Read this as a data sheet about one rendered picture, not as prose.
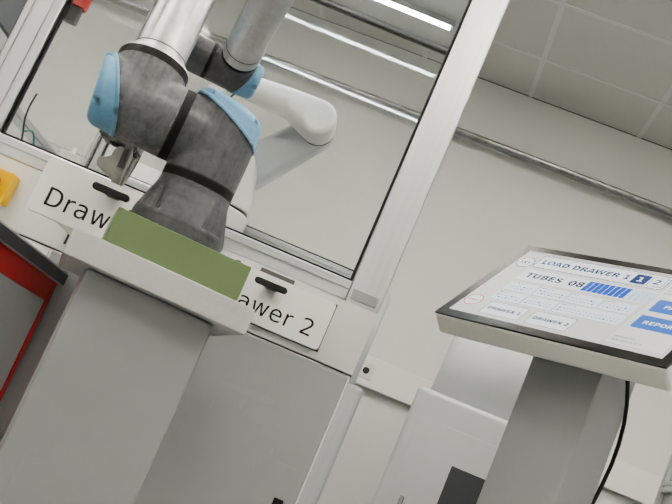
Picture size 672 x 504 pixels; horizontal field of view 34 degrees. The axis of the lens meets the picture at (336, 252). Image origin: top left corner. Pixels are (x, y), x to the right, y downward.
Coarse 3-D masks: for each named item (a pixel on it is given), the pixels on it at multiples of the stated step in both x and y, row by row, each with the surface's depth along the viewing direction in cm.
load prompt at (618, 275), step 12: (540, 264) 223; (552, 264) 222; (564, 264) 221; (576, 264) 219; (588, 264) 218; (588, 276) 213; (600, 276) 212; (612, 276) 211; (624, 276) 210; (636, 276) 209; (648, 276) 208; (660, 276) 206; (660, 288) 202
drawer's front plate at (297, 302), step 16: (256, 272) 237; (256, 288) 236; (288, 288) 236; (256, 304) 235; (272, 304) 236; (288, 304) 236; (304, 304) 236; (320, 304) 236; (256, 320) 235; (288, 320) 235; (304, 320) 235; (320, 320) 235; (288, 336) 234; (304, 336) 234; (320, 336) 234
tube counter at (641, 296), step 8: (576, 280) 213; (584, 280) 212; (568, 288) 211; (576, 288) 210; (584, 288) 209; (592, 288) 209; (600, 288) 208; (608, 288) 207; (616, 288) 206; (624, 288) 206; (632, 288) 205; (608, 296) 204; (616, 296) 203; (624, 296) 203; (632, 296) 202; (640, 296) 201; (648, 296) 201
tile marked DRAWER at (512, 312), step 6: (486, 306) 212; (492, 306) 212; (498, 306) 211; (504, 306) 210; (510, 306) 210; (516, 306) 209; (480, 312) 211; (486, 312) 210; (492, 312) 209; (498, 312) 209; (504, 312) 208; (510, 312) 208; (516, 312) 207; (522, 312) 206; (510, 318) 205; (516, 318) 205
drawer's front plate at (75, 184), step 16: (48, 160) 208; (48, 176) 207; (64, 176) 207; (80, 176) 207; (96, 176) 207; (32, 192) 206; (48, 192) 206; (64, 192) 206; (80, 192) 206; (96, 192) 207; (128, 192) 207; (32, 208) 206; (48, 208) 206; (80, 208) 206; (96, 208) 206; (112, 208) 206; (128, 208) 206; (64, 224) 205; (80, 224) 205; (96, 224) 205
